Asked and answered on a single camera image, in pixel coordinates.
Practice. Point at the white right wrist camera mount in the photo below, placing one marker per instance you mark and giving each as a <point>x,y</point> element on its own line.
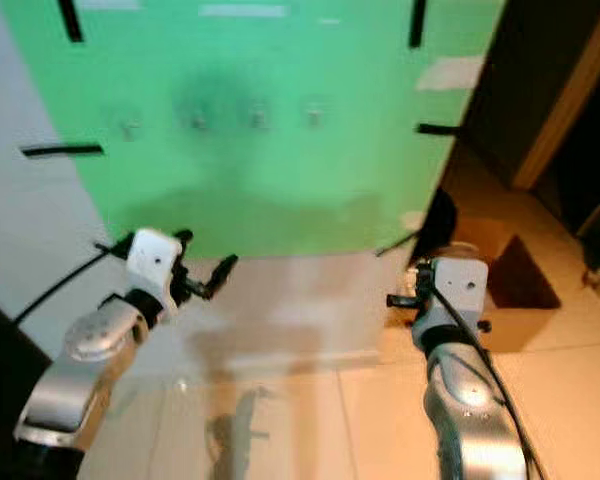
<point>460,285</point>

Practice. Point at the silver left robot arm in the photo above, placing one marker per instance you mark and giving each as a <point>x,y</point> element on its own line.
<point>85,360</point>

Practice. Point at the green board sheet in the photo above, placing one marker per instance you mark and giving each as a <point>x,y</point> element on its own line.
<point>270,190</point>

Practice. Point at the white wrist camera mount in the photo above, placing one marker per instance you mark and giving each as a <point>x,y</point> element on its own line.
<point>460,285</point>
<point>153,258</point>

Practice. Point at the black cabinet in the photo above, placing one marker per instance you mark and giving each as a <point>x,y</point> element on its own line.
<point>2,390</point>

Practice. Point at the wooden door frame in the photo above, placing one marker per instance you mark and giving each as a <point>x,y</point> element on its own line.
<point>565,105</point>

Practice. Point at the brown cardboard box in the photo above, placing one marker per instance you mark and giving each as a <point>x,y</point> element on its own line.
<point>520,275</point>

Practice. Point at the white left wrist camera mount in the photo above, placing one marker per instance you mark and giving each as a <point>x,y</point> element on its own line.
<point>153,258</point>

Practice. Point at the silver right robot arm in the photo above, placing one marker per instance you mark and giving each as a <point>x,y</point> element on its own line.
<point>470,400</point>

